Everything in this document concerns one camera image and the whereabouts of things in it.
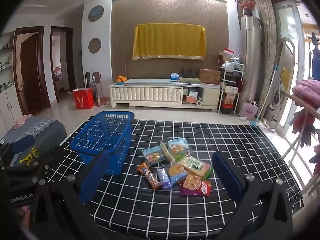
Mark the white cupboard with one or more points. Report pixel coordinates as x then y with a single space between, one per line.
10 105

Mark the paper towel roll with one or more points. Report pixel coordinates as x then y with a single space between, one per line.
199 102

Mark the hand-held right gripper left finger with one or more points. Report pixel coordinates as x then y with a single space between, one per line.
95 177

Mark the green cracker packet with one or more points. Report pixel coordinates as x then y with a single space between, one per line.
197 167

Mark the pile of oranges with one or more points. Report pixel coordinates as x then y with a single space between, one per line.
121 78

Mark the dark brown wooden door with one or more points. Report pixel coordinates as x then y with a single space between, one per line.
31 72

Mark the broom and dustpan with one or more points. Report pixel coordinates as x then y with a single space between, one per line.
100 95

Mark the yellow cloth cover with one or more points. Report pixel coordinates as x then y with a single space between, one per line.
168 41

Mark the pink shopping bag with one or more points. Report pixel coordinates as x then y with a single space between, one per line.
248 108

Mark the blue tissue box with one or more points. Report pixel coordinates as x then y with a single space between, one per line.
175 77

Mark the pink blanket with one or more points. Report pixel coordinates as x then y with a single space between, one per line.
307 90

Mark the white TV cabinet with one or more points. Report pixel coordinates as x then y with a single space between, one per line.
150 95

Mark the green folded cloth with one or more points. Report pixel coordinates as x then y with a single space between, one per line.
190 80

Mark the red hanging clothes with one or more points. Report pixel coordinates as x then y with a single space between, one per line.
303 125

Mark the person's left hand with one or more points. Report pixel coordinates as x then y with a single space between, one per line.
25 211

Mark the brown cardboard box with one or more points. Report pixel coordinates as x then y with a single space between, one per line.
209 76

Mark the white metal shelf rack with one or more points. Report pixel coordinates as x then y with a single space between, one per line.
231 87

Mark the green cartoon snack packet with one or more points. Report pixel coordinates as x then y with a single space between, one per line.
178 148

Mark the boxes in cabinet shelf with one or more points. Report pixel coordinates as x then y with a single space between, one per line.
190 97

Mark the round wall decor blue plate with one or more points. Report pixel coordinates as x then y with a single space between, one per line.
95 13

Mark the small purple snack box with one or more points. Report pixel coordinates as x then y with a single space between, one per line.
165 178

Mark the brown door frame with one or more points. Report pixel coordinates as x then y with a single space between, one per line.
72 62

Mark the yellow-edged clear snack packet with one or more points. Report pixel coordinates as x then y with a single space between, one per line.
166 153

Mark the long orange snack packet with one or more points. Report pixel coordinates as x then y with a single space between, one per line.
148 176

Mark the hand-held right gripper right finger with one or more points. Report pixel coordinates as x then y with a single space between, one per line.
226 177

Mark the vase of red flowers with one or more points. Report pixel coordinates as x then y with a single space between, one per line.
248 6

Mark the grey mat on cabinet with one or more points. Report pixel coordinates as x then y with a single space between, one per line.
152 81

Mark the blue plastic basket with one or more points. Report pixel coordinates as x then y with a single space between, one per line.
105 135

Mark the pink cloth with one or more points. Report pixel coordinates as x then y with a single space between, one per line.
22 121

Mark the wooden drying rack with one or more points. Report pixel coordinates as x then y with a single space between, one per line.
300 135

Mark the light blue cookie packet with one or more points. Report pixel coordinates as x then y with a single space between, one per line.
153 156

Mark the arched standing mirror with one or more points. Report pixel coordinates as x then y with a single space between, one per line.
285 80

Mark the white standing air conditioner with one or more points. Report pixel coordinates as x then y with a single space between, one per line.
251 60

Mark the black checked table cover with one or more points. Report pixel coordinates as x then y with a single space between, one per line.
180 210

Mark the grey embroidered cushion cover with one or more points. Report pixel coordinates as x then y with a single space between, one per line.
42 132

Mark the red gift bag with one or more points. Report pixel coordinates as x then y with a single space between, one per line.
83 98

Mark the patterned beige curtain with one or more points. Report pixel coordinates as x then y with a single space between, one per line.
266 42

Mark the wall shelf with ornaments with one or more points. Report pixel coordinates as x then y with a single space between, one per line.
6 60

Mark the round brown wall decor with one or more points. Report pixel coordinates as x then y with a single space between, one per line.
94 45

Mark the bagged bread bun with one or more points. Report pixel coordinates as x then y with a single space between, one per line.
176 172

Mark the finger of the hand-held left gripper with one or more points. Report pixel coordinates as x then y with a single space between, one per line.
30 171
22 144

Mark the red and purple snack packet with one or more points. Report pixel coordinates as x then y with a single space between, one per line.
196 185

